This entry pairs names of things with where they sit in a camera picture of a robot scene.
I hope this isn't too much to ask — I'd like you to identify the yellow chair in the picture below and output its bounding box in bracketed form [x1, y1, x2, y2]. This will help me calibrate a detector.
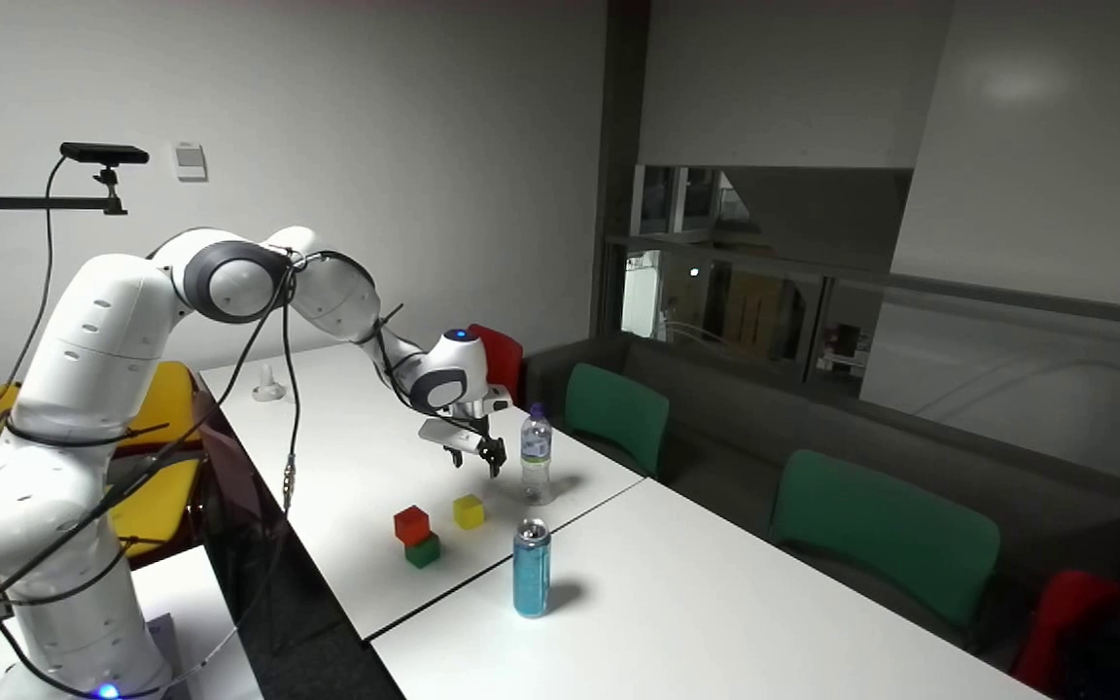
[0, 358, 207, 559]

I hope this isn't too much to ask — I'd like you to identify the red chair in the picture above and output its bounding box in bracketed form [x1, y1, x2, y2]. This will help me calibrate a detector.
[467, 323, 528, 406]
[1014, 566, 1120, 697]

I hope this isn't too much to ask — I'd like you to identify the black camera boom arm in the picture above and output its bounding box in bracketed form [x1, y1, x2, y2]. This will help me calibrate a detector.
[0, 165, 133, 226]

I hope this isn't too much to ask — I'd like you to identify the white wall switch plate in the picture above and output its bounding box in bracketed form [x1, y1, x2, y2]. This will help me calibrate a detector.
[170, 136, 215, 187]

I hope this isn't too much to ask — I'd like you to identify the green chair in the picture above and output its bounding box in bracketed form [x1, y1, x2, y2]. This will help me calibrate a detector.
[554, 362, 675, 477]
[764, 448, 1007, 634]

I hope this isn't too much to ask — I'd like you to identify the black stereo camera bar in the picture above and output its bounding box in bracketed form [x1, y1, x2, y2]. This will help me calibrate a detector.
[58, 140, 152, 167]

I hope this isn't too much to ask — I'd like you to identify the grey sofa bench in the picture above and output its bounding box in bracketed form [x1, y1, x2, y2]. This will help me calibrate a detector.
[524, 331, 1120, 653]

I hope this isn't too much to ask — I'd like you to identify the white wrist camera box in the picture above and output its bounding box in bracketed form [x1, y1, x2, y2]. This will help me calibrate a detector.
[417, 416, 484, 460]

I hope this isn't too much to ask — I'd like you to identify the green cube block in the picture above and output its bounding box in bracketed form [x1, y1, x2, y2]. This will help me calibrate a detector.
[400, 538, 445, 572]

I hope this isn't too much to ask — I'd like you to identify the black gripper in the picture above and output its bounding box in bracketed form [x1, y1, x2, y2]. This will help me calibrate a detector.
[456, 391, 511, 477]

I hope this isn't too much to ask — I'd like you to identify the small grey tabletop item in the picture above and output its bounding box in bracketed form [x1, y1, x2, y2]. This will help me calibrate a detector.
[250, 366, 290, 406]

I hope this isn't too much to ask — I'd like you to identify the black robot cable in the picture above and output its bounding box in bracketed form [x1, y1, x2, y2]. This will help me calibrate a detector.
[0, 275, 330, 700]

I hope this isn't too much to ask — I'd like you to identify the black camera cable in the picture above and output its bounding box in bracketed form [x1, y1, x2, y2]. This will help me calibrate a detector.
[0, 157, 68, 469]

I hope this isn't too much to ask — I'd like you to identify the clear plastic water bottle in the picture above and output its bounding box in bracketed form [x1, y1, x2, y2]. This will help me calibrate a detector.
[517, 402, 554, 508]

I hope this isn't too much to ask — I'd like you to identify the red cube block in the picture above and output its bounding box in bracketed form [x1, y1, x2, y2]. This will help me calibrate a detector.
[390, 502, 435, 548]

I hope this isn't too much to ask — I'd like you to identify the blue drink can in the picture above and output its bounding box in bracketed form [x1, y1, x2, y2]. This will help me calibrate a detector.
[508, 513, 554, 621]

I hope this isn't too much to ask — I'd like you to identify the interior glass window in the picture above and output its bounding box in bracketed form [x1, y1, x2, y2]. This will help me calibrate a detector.
[623, 165, 918, 391]

